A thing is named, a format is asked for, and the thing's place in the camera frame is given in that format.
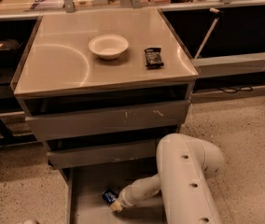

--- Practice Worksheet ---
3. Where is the black cable on floor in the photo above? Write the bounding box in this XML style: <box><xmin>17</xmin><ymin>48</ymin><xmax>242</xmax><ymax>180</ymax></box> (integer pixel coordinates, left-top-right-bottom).
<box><xmin>217</xmin><ymin>85</ymin><xmax>254</xmax><ymax>94</ymax></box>

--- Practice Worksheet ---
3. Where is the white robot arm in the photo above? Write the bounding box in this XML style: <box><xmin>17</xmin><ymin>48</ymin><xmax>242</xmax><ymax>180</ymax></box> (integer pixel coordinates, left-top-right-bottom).
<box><xmin>110</xmin><ymin>133</ymin><xmax>225</xmax><ymax>224</ymax></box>

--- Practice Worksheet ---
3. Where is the grey low shelf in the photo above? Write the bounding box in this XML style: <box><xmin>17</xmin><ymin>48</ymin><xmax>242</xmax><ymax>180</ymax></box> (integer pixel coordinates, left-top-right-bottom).
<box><xmin>192</xmin><ymin>52</ymin><xmax>265</xmax><ymax>78</ymax></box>

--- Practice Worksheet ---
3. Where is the grey middle drawer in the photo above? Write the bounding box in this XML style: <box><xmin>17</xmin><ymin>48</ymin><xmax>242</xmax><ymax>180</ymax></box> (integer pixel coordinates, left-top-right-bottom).
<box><xmin>47</xmin><ymin>137</ymin><xmax>161</xmax><ymax>169</ymax></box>

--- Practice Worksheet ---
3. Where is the blue pepsi can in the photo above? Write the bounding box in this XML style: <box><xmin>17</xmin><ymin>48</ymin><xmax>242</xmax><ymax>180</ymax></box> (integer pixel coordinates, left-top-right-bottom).
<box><xmin>102</xmin><ymin>189</ymin><xmax>119</xmax><ymax>203</ymax></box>

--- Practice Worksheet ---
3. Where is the black bag on shelf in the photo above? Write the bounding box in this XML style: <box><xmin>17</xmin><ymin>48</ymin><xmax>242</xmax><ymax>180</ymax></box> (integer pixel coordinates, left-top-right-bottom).
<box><xmin>0</xmin><ymin>39</ymin><xmax>21</xmax><ymax>68</ymax></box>

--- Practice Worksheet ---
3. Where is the grey open bottom drawer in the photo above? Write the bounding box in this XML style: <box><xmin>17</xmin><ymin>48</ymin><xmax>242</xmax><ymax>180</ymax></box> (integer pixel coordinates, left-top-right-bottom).
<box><xmin>69</xmin><ymin>158</ymin><xmax>167</xmax><ymax>224</ymax></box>

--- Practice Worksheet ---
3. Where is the grey top drawer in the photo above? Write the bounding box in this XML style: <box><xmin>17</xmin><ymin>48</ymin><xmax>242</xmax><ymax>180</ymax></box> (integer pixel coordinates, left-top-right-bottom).
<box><xmin>26</xmin><ymin>100</ymin><xmax>190</xmax><ymax>141</ymax></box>

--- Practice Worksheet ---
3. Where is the grey drawer cabinet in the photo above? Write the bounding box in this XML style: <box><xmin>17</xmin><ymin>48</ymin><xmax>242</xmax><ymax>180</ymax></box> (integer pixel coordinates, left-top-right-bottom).
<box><xmin>12</xmin><ymin>7</ymin><xmax>198</xmax><ymax>224</ymax></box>

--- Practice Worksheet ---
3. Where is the white paper bowl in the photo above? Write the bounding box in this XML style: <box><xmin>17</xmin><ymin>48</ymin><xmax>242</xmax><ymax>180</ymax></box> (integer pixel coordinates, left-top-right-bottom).
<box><xmin>89</xmin><ymin>35</ymin><xmax>129</xmax><ymax>60</ymax></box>

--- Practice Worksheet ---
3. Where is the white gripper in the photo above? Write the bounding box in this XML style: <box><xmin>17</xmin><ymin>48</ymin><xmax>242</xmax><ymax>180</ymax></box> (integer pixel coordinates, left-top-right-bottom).
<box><xmin>110</xmin><ymin>185</ymin><xmax>137</xmax><ymax>212</ymax></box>

